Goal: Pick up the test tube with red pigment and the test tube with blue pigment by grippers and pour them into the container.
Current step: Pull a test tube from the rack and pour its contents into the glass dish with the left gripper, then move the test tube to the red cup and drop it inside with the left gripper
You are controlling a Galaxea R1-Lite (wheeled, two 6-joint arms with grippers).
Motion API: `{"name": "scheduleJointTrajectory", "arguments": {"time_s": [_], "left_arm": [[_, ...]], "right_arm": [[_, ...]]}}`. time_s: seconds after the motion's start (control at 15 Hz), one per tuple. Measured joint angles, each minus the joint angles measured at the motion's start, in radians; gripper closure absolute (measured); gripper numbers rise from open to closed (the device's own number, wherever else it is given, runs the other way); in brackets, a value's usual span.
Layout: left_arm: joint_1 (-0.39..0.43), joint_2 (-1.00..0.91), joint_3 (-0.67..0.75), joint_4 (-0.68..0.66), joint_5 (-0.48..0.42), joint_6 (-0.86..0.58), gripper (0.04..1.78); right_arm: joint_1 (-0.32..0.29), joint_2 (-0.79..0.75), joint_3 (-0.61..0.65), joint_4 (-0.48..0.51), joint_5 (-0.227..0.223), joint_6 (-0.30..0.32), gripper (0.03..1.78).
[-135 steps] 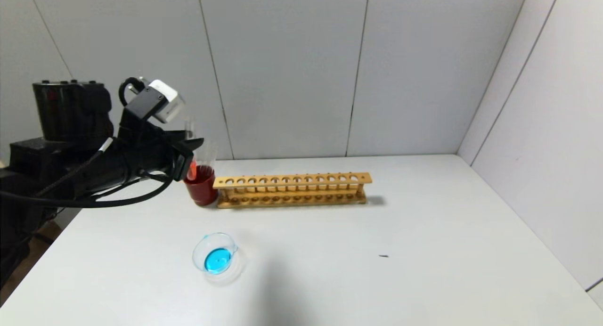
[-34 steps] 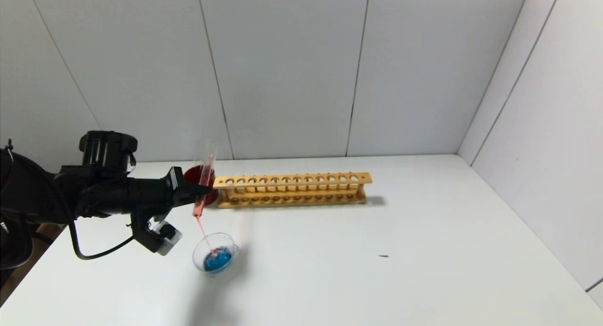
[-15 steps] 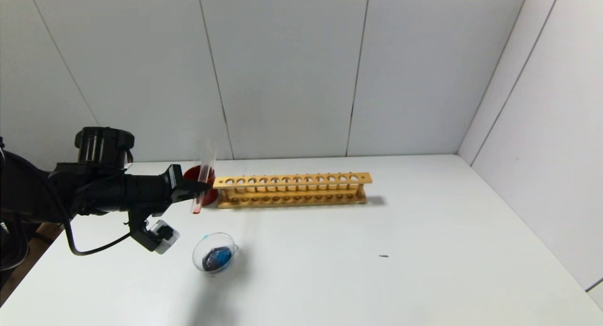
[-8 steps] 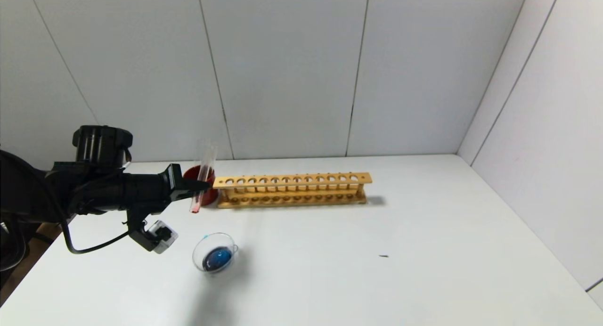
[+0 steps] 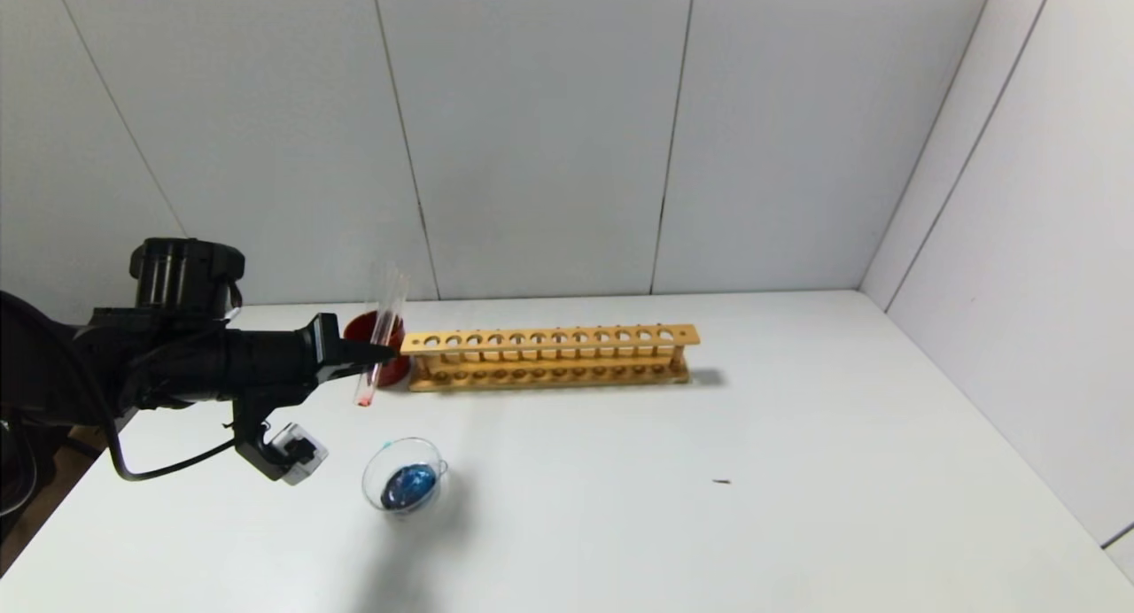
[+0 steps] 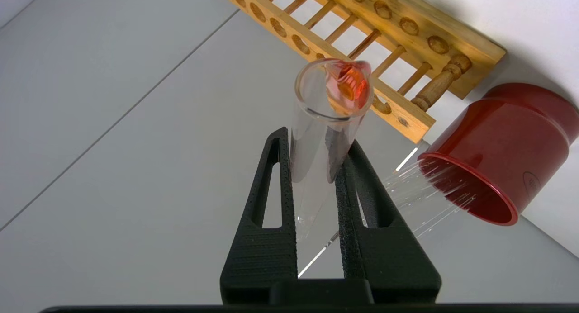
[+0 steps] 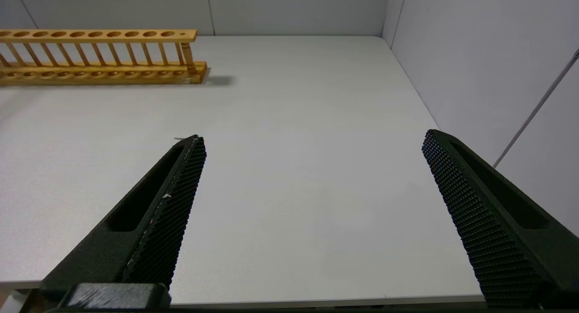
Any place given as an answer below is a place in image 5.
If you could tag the wooden test tube rack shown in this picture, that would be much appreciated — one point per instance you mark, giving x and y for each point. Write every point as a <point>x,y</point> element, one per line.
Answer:
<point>576,337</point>

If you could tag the empty glass test tube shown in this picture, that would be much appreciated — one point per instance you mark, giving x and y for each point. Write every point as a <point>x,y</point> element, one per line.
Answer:
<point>379,281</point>

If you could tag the test tube with red pigment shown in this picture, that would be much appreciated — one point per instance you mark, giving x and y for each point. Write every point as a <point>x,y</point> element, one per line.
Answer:
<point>368,387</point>

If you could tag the red plastic cup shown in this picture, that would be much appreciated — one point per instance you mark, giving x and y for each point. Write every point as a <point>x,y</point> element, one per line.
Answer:
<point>398,376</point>

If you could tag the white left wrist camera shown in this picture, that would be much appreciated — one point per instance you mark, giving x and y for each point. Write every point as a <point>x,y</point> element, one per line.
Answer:
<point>299,455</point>

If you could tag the black office chair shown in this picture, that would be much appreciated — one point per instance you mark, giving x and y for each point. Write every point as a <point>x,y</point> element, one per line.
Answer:
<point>18,480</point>

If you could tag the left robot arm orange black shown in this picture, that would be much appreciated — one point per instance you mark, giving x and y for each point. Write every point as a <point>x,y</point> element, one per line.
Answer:
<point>89,365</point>

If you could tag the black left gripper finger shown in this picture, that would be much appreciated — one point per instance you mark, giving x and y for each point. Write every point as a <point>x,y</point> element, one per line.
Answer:
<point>361,354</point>

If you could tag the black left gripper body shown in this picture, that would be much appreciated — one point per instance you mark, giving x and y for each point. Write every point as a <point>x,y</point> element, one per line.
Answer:
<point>322,347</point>

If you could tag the clear glass dish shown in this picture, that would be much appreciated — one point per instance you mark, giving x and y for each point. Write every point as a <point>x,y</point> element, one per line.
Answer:
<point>409,487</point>

